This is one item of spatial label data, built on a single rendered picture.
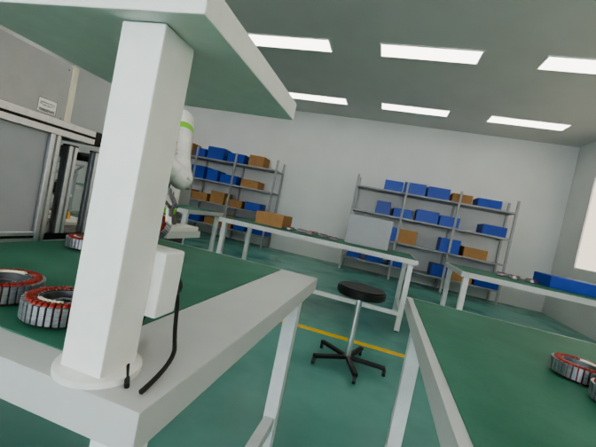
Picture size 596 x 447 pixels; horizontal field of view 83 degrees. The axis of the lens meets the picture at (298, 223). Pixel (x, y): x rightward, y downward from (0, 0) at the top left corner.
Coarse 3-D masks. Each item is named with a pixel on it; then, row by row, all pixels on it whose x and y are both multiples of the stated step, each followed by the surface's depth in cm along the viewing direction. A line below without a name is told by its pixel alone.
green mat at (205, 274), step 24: (48, 240) 103; (168, 240) 148; (0, 264) 73; (24, 264) 76; (48, 264) 80; (72, 264) 84; (192, 264) 111; (216, 264) 119; (240, 264) 128; (192, 288) 85; (216, 288) 89; (0, 312) 52; (24, 336) 47; (48, 336) 47
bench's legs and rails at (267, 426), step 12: (288, 324) 128; (288, 336) 128; (288, 348) 128; (276, 360) 129; (288, 360) 130; (276, 372) 129; (276, 384) 129; (276, 396) 129; (276, 408) 129; (264, 420) 126; (276, 420) 131; (264, 432) 120; (96, 444) 42; (252, 444) 113; (264, 444) 129
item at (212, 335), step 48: (240, 288) 95; (288, 288) 106; (0, 336) 45; (144, 336) 54; (192, 336) 58; (240, 336) 62; (0, 384) 41; (48, 384) 39; (144, 384) 41; (192, 384) 47; (96, 432) 37; (144, 432) 38
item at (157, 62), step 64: (0, 0) 41; (64, 0) 39; (128, 0) 37; (192, 0) 35; (128, 64) 39; (192, 64) 49; (256, 64) 48; (128, 128) 39; (128, 192) 39; (128, 256) 40; (128, 320) 42; (64, 384) 38; (128, 384) 39
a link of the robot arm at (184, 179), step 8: (184, 128) 173; (184, 136) 170; (192, 136) 177; (176, 144) 166; (184, 144) 167; (176, 152) 163; (184, 152) 164; (184, 160) 161; (184, 168) 156; (176, 176) 152; (184, 176) 155; (176, 184) 155; (184, 184) 156
